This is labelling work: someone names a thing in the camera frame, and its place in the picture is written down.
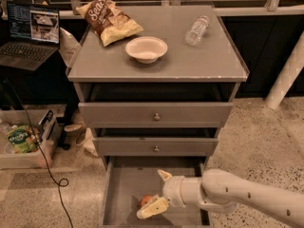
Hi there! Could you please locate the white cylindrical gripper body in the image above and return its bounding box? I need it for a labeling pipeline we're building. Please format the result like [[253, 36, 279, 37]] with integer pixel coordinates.
[[162, 176, 202, 207]]

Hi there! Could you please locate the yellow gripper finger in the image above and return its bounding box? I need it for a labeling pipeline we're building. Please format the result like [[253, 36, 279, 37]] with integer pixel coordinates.
[[158, 169, 172, 181], [137, 195, 169, 219]]

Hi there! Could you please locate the orange fruit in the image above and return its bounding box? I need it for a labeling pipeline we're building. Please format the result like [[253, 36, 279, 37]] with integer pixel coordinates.
[[141, 195, 152, 206]]

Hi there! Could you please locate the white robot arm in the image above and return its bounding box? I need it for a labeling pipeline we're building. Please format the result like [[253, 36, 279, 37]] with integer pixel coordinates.
[[137, 169, 304, 228]]

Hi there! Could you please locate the grey open bottom drawer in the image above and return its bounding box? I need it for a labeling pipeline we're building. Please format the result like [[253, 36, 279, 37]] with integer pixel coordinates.
[[99, 157, 213, 228]]

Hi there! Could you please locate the grey top drawer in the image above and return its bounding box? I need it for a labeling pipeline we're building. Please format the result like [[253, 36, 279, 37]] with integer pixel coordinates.
[[79, 103, 233, 128]]

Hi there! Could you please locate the grey middle drawer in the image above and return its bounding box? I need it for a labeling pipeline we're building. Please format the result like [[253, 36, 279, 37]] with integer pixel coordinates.
[[93, 137, 218, 156]]

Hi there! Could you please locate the grey drawer cabinet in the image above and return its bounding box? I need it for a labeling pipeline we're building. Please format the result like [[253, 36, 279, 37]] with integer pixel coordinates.
[[66, 5, 251, 228]]

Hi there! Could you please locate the beige shoe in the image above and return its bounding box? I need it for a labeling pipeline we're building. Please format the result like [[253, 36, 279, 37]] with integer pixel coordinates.
[[64, 123, 83, 133]]

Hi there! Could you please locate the white bowl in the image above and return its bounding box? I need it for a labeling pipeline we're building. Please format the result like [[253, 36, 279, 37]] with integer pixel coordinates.
[[125, 36, 168, 64]]

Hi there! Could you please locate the clear plastic storage bin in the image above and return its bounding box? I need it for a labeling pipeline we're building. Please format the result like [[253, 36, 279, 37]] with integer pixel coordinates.
[[0, 109, 62, 169]]

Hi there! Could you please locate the clear plastic water bottle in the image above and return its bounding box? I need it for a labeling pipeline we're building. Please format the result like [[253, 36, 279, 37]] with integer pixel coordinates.
[[184, 16, 209, 47]]

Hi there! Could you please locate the green snack bag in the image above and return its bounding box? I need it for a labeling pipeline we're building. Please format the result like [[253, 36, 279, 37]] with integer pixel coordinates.
[[6, 125, 37, 154]]

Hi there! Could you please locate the yellow brown chip bag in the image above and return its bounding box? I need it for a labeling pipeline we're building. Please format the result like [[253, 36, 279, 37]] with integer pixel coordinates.
[[76, 0, 143, 47]]

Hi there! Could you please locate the white paper bag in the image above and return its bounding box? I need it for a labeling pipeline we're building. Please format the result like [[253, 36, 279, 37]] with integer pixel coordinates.
[[59, 28, 81, 67]]

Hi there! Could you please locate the black open laptop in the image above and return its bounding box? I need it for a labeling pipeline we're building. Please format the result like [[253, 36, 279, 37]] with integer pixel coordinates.
[[0, 1, 60, 71]]

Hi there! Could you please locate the black cable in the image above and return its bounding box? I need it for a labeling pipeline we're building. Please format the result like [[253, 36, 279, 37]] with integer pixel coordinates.
[[2, 78, 75, 228]]

